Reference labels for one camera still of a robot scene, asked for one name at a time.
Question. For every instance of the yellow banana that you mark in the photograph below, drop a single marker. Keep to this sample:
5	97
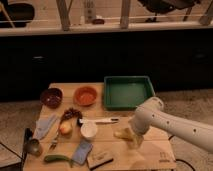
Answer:
124	134

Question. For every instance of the white cup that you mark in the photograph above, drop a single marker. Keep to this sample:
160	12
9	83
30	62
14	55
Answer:
89	130

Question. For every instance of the metal ladle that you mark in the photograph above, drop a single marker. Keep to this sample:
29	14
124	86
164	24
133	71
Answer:
31	146

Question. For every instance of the light blue cloth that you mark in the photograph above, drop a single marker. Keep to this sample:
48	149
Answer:
43	126

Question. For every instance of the dark maroon bowl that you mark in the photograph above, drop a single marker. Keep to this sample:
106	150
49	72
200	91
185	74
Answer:
51	97

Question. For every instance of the wooden brush block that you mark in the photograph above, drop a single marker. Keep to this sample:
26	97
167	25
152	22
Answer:
97	159

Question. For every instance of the bunch of dark grapes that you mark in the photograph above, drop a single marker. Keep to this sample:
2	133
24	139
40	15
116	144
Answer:
70	113

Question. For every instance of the green cucumber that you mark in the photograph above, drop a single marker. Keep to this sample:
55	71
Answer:
57	158

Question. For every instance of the metal fork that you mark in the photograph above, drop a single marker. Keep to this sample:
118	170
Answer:
54	141

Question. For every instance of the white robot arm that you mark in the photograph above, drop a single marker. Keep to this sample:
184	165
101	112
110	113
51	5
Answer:
151	113

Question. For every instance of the blue sponge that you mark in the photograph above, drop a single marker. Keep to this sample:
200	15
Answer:
82	152

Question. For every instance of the green plastic tray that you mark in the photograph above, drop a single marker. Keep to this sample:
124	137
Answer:
123	93

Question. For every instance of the black office chair background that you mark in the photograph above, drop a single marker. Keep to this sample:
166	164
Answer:
165	6

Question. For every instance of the orange red bowl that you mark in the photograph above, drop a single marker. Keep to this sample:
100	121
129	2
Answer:
85	96

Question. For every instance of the white handled knife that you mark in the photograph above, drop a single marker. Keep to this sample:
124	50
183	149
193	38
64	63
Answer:
99	121

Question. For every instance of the black chair left background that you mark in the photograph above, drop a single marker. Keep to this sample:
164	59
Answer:
20	13

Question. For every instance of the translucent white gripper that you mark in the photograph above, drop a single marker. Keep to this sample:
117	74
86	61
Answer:
136	139

